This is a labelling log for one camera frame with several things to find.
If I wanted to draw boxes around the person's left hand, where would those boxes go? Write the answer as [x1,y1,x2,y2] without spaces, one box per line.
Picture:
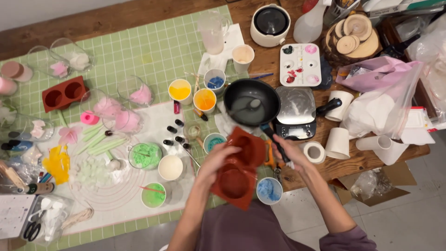
[197,142,243,191]

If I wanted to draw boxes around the person's right hand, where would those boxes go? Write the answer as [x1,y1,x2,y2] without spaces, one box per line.
[272,135,314,175]

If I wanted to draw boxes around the red silicone two-cavity mould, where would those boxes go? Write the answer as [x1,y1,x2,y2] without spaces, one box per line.
[42,76,88,113]
[210,126,267,212]

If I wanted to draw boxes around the black frying pan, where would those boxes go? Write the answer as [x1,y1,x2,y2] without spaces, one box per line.
[223,78,292,164]

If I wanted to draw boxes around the white tape roll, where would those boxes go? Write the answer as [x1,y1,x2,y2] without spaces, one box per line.
[302,141,327,165]

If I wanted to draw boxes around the silver kitchen scale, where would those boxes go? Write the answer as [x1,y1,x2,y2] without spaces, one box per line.
[272,86,318,141]

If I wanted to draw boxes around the paper cup with pale-blue wax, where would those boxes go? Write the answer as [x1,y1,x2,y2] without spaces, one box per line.
[256,177,283,205]

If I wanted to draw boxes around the empty white paper cup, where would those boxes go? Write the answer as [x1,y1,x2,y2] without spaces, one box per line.
[325,127,350,160]
[325,91,354,122]
[355,135,393,151]

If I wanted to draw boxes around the metal spoon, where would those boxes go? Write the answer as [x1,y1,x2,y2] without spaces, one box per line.
[229,99,262,117]

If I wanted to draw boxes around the paper cup with teal wax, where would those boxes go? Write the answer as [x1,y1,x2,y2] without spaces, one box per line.
[203,133,228,155]

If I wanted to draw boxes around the white paint palette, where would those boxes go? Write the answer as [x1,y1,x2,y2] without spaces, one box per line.
[279,43,322,87]

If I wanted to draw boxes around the person's purple shirt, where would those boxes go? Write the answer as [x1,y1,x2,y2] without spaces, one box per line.
[158,199,379,251]

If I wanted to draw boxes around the paper cup with orange wax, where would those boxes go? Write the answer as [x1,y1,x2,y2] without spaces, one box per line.
[193,88,217,114]

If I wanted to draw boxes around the small clear glass jar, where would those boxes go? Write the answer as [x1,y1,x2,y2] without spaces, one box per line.
[184,124,203,141]

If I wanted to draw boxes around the paper cup with blue wax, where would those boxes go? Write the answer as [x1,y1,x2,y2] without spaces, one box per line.
[203,69,226,95]

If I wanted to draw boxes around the cardboard box with plastic bag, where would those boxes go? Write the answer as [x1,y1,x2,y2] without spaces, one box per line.
[329,162,418,207]

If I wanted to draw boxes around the clear bag of white wax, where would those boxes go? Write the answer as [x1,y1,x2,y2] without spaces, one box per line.
[340,61,424,141]

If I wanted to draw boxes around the paper cup with peach wax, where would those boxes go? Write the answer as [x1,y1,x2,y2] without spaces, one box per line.
[232,44,255,74]

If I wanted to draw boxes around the pink plastic bag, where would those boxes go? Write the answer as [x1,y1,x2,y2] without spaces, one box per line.
[336,56,412,93]

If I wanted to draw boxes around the paper cup with white wax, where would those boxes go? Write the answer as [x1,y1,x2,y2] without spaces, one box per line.
[158,155,184,181]

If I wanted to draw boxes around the paper cup with yellow wax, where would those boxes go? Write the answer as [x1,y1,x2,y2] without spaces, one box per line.
[168,79,193,106]

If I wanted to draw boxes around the white paper towel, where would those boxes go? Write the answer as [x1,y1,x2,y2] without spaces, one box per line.
[197,23,246,78]

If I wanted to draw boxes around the translucent spray bottle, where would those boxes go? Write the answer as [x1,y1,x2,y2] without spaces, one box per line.
[293,0,332,44]

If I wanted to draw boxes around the white electric melting pot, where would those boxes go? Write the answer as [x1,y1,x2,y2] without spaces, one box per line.
[250,3,291,48]

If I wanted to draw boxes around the stack of wood slices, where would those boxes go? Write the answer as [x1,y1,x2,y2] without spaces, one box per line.
[321,13,382,67]

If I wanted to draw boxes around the clear plastic measuring jug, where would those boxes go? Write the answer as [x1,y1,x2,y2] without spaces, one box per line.
[197,12,230,56]

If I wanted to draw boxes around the white and red packet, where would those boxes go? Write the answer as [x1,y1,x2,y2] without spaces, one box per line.
[400,106,438,145]

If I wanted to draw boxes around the paper cup with green wax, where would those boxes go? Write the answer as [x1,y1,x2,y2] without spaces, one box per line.
[141,182,167,209]

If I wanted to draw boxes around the glass bowl with green wax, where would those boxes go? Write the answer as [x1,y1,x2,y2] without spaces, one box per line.
[128,142,163,170]

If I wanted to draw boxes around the holder with pens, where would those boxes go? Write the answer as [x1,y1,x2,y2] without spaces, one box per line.
[323,0,361,27]

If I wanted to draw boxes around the black brush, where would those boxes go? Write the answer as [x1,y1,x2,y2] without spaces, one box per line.
[381,34,421,59]

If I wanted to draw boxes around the glass with pink wax flower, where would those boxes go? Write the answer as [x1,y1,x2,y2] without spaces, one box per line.
[81,89,122,120]
[102,108,144,135]
[117,76,155,108]
[27,45,72,79]

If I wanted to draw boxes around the white silicone baking mat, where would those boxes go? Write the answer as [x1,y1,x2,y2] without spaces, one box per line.
[35,100,196,235]

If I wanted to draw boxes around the green checked table mat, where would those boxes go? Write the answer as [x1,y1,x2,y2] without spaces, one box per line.
[0,5,252,251]

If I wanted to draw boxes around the heap of clear plastic bags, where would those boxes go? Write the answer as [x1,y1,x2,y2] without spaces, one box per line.
[406,14,446,123]

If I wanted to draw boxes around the bunch of green wax sticks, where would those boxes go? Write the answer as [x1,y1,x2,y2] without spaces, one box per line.
[75,122,130,158]

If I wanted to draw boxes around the heap of pale wax chunks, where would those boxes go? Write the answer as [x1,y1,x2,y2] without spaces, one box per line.
[69,156,121,191]

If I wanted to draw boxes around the small bright pink candle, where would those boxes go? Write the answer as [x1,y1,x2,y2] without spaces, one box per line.
[80,111,100,126]

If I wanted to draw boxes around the pink wax flower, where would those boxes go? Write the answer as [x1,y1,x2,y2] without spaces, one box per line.
[57,125,83,145]

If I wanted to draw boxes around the coil of beige wick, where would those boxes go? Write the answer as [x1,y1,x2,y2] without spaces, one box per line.
[61,207,95,229]

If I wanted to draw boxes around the glass with white wax flower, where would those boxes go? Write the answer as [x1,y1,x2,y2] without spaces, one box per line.
[0,100,18,130]
[50,38,95,73]

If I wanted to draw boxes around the yellow wax pieces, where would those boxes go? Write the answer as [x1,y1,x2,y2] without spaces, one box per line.
[43,145,71,185]

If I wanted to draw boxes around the clear bag of white moulds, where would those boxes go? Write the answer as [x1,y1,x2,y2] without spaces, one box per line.
[21,194,74,245]

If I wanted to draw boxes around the glass with pale wax flower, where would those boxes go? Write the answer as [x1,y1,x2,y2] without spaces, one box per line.
[13,115,55,142]

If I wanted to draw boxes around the black scissors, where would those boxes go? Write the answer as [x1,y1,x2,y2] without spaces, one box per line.
[23,209,48,242]

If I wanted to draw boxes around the blue bottle with black cap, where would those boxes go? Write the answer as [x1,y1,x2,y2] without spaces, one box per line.
[1,139,34,151]

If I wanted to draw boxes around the white paper sheet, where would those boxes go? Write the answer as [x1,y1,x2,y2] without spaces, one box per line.
[0,194,36,240]

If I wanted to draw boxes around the pink round wax discs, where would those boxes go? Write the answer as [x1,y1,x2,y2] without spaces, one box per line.
[1,61,34,83]

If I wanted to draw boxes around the pale pink candle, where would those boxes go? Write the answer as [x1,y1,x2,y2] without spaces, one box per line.
[0,77,18,97]

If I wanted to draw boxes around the orange handled tool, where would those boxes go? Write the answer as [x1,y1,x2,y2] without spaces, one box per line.
[263,139,278,168]

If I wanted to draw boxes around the black tool handle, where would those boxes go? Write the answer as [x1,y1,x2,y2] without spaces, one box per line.
[315,98,343,117]

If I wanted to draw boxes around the wooden handled tool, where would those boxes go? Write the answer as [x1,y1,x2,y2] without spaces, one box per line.
[0,160,55,195]

